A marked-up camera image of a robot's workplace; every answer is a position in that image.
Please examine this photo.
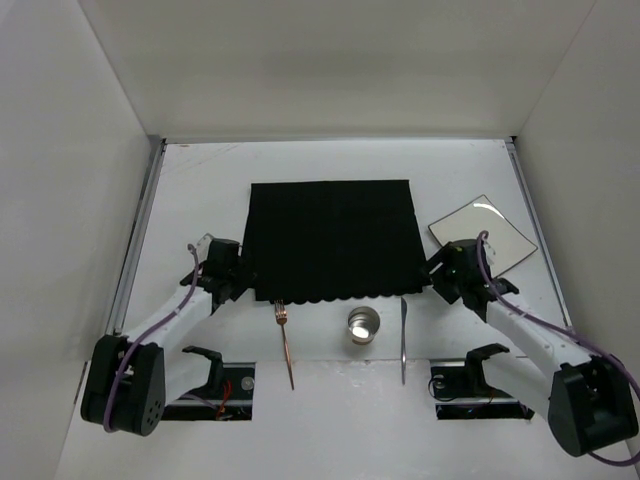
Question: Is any square white plate black rim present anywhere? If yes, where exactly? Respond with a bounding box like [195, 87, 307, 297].
[428, 195, 537, 276]

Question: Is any black cloth placemat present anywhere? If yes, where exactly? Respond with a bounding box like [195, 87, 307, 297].
[242, 180, 427, 304]

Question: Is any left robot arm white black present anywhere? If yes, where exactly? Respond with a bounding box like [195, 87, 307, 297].
[80, 235, 255, 437]

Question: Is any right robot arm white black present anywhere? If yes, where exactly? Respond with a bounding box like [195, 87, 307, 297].
[422, 232, 639, 458]

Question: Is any silver table knife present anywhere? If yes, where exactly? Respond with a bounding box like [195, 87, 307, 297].
[400, 297, 408, 386]

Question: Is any copper fork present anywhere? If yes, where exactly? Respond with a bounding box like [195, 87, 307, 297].
[274, 300, 295, 391]

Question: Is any silver metal cup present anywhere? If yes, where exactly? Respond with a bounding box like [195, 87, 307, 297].
[347, 306, 381, 345]

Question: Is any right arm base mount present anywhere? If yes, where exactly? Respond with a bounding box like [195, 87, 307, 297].
[428, 343, 535, 421]

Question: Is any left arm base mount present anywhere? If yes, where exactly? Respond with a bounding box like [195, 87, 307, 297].
[161, 346, 256, 421]

